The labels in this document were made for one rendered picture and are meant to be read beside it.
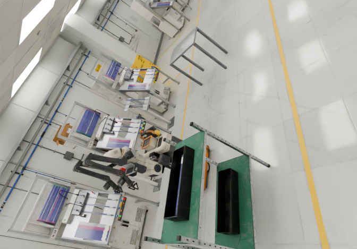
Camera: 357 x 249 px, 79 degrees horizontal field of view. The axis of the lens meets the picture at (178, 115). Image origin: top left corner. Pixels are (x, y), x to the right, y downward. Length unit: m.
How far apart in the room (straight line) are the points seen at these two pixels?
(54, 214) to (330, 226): 3.38
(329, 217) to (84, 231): 3.06
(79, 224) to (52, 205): 0.49
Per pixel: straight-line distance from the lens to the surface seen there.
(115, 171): 2.50
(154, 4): 7.85
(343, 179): 2.25
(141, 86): 4.89
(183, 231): 1.79
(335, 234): 2.20
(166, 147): 2.84
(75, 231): 3.90
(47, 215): 3.91
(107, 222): 3.72
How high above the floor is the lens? 2.03
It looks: 26 degrees down
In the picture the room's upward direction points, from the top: 61 degrees counter-clockwise
